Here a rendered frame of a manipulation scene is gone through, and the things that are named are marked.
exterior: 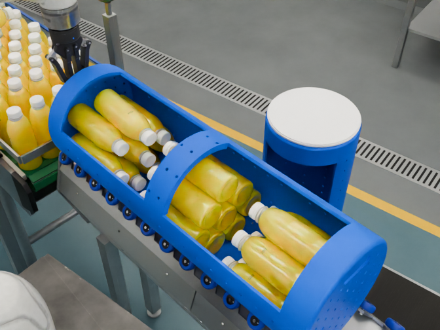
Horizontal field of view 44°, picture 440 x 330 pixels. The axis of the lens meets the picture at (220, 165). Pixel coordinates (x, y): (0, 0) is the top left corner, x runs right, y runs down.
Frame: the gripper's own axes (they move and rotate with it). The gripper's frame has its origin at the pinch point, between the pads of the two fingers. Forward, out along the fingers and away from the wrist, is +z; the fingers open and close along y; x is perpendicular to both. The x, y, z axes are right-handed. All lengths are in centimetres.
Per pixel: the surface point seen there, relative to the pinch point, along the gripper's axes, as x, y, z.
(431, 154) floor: 40, -181, 116
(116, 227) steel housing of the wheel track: 25.6, 10.6, 27.8
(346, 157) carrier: 58, -49, 20
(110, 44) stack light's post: -37, -36, 17
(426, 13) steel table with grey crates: -22, -270, 87
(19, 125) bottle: -9.4, 14.9, 9.3
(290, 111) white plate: 38, -47, 12
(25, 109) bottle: -21.0, 7.4, 14.0
